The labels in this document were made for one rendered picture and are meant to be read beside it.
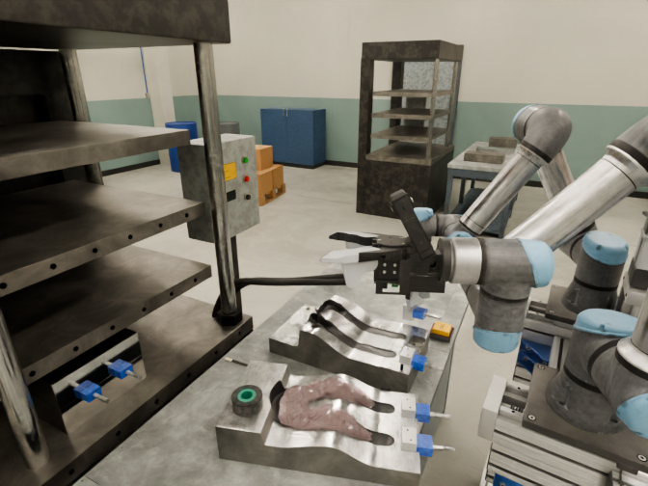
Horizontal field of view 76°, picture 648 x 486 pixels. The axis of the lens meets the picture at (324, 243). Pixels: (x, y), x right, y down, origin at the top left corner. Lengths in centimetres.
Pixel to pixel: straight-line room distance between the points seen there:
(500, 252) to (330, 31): 794
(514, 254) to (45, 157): 106
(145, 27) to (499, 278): 102
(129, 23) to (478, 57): 675
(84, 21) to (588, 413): 135
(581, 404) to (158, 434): 104
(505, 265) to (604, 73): 692
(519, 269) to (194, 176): 131
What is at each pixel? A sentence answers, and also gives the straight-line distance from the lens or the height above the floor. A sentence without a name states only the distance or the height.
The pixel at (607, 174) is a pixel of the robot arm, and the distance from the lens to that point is 84.
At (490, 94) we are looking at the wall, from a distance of 758.
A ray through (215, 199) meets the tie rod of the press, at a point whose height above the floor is 131.
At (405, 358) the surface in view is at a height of 91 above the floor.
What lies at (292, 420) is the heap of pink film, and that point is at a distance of 115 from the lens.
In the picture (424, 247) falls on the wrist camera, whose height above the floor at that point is 146.
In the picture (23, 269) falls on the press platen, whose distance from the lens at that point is 121.
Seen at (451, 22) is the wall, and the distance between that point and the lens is 774.
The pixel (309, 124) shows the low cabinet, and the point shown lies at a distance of 808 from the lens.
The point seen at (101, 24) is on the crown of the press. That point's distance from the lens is 118.
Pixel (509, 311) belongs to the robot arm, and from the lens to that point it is 72.
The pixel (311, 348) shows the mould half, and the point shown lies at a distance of 141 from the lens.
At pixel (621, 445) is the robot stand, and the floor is 104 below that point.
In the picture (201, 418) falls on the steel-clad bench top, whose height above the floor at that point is 80.
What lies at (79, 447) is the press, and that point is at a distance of 140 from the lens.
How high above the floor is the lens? 171
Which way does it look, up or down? 22 degrees down
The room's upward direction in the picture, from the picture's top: straight up
